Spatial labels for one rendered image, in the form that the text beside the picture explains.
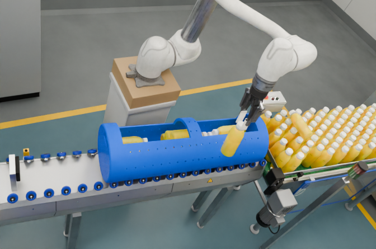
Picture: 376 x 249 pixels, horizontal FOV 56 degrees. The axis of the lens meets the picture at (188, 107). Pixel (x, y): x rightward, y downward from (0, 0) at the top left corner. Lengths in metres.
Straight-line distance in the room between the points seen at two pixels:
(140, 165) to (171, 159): 0.16
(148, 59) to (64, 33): 2.22
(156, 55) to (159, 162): 0.59
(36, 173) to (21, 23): 1.27
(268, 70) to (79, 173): 1.07
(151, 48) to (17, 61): 1.37
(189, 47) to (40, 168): 1.00
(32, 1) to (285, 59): 1.87
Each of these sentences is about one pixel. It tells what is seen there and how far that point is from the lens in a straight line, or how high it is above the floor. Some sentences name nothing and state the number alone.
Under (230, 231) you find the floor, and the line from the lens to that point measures 3.03.
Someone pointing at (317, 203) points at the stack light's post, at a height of 0.82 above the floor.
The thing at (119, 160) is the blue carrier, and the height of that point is 1.19.
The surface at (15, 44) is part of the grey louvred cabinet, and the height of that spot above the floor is 0.65.
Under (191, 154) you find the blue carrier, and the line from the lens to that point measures 1.76.
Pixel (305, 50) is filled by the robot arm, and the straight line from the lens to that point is 1.47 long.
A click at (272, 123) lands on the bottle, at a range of 2.33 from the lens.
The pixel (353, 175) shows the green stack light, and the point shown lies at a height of 1.19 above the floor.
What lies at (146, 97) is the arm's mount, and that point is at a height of 1.08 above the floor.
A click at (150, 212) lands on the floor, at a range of 2.88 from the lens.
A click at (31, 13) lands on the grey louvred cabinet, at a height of 0.92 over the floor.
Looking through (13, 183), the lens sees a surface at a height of 1.00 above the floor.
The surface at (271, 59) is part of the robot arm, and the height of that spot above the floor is 1.84.
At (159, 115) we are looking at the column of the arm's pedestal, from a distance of 2.26.
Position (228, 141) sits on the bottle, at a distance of 1.64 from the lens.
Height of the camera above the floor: 2.56
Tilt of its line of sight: 45 degrees down
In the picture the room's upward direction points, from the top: 24 degrees clockwise
